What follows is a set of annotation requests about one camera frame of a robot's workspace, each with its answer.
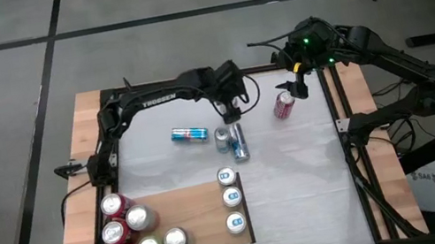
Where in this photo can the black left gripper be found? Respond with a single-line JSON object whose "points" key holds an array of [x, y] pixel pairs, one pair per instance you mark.
{"points": [[228, 82]]}

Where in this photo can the black frame clamp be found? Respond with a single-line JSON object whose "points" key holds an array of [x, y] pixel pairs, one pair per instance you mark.
{"points": [[275, 59], [128, 85]]}

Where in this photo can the white orange Spindrift can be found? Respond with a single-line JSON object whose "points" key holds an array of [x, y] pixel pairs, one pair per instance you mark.
{"points": [[141, 217]]}

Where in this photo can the light wooden board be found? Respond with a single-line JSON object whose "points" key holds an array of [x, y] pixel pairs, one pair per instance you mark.
{"points": [[197, 211]]}

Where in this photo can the red Coca-Cola can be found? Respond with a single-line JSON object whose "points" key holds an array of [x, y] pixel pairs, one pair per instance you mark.
{"points": [[284, 105]]}

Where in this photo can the silver mounting plate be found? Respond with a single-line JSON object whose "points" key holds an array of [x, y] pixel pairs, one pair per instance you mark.
{"points": [[113, 159], [343, 124]]}

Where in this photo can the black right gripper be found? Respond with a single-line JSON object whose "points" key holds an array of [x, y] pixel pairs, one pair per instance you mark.
{"points": [[314, 45]]}

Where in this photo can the white labelled box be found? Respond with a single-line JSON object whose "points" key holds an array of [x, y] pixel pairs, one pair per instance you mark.
{"points": [[429, 192]]}

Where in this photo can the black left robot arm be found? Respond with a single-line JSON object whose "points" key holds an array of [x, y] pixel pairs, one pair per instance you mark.
{"points": [[160, 100]]}

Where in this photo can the black metal table frame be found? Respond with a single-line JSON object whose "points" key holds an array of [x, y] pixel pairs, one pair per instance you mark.
{"points": [[354, 160]]}

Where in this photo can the light blue Red Bull can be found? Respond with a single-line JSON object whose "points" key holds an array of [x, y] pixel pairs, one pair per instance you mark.
{"points": [[226, 176]]}

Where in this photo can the blue silver Red Bull can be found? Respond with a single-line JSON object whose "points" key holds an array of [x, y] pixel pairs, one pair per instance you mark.
{"points": [[232, 196], [235, 223], [189, 135], [239, 143], [222, 139]]}

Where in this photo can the silver Diet Coke can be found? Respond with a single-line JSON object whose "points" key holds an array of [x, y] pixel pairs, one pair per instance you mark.
{"points": [[175, 240]]}

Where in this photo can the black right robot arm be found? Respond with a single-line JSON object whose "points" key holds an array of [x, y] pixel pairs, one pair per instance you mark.
{"points": [[394, 55]]}

